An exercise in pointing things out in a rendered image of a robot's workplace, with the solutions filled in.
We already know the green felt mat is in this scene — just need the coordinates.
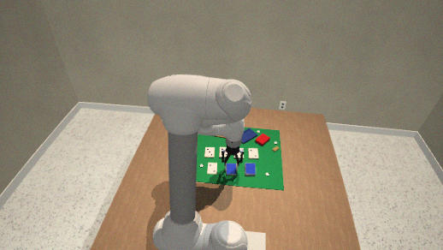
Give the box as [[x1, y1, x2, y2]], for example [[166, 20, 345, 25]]
[[196, 128, 284, 190]]

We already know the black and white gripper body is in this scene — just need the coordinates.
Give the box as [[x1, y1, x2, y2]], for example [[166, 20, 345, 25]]
[[226, 146, 240, 155]]

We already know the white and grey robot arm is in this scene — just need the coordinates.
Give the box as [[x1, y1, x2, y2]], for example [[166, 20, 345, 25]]
[[147, 74, 251, 250]]

